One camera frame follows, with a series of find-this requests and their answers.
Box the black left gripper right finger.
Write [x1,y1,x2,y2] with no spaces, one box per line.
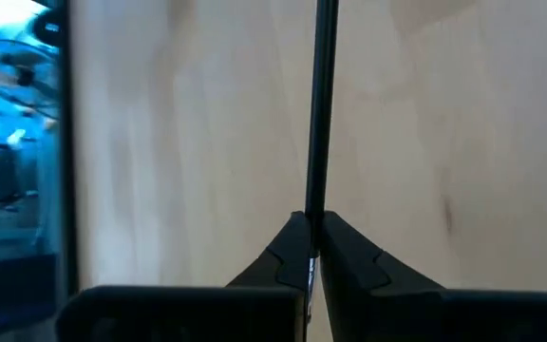
[319,211,547,342]

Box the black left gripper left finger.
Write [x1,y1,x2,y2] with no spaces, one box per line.
[56,211,312,342]

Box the black table frame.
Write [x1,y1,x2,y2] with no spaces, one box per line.
[58,0,81,305]

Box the thin black brush light tip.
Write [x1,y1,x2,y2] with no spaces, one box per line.
[304,0,341,329]

